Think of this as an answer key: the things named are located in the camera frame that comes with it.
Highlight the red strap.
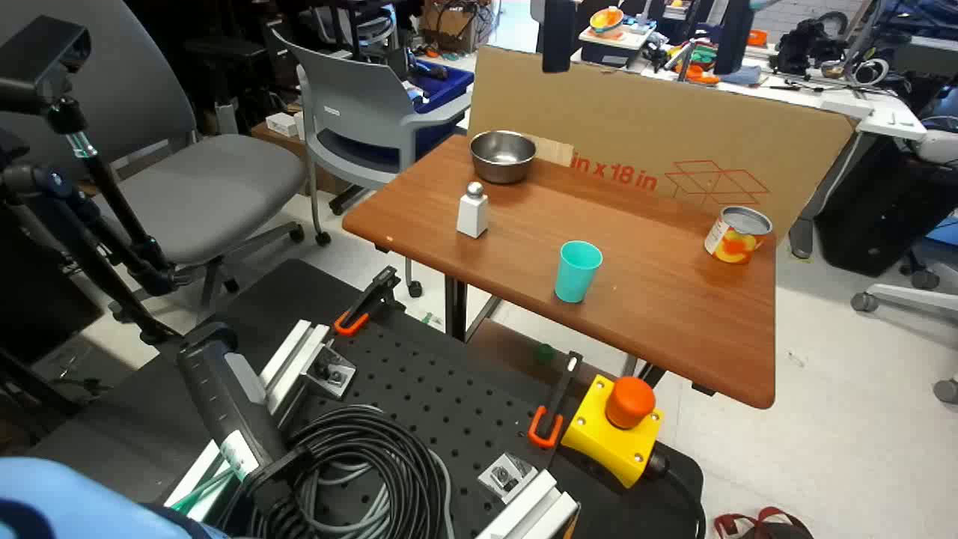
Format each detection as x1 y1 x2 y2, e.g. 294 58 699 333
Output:
708 502 813 539

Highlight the open tin can orange label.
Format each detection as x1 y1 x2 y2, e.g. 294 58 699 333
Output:
699 203 774 269

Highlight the yellow emergency stop red button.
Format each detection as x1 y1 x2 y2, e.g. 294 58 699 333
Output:
557 374 668 490

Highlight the blue storage bin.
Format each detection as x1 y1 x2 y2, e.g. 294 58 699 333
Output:
401 58 478 115

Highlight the black monitor stand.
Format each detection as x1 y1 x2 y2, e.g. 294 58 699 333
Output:
708 0 758 79
535 0 584 76

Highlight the metal corner bracket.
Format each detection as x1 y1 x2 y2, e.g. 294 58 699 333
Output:
475 453 541 507
301 347 360 400

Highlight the cardboard panel red print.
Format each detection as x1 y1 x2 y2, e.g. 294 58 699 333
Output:
464 43 860 246

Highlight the steel bowl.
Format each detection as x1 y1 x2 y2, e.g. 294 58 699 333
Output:
466 128 539 188

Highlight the grey padded office chair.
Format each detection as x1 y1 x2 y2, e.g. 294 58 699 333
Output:
0 0 309 308

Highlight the teal plastic cup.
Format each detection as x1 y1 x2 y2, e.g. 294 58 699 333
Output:
550 237 608 308

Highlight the light blue cloth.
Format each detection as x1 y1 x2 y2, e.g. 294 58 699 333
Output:
0 454 232 539

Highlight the black power strip box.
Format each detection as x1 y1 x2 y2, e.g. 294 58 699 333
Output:
175 320 294 474

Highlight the black bag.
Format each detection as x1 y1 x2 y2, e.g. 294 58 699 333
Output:
813 132 948 279

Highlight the black perforated base board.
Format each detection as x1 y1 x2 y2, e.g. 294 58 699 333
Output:
18 258 705 539

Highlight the white salt shaker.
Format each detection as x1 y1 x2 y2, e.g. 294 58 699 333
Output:
454 180 494 242

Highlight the black clamp orange handle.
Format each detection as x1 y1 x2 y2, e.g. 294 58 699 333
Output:
524 350 587 454
333 264 404 342

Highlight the grey plastic chair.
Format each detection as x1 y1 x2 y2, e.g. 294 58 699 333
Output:
268 28 473 249

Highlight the brown bag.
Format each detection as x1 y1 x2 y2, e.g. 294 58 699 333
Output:
415 0 499 53

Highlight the orange bowl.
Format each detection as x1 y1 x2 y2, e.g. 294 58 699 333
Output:
587 5 628 40

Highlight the grey chair base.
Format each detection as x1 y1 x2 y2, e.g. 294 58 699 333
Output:
846 279 958 406

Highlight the brown wooden table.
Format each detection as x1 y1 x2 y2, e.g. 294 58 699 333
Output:
342 132 782 414

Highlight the aluminium profile rail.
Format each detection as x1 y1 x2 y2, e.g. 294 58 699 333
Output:
475 468 584 539
162 317 334 516

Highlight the coiled black cable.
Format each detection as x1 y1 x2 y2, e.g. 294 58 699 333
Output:
232 400 457 539

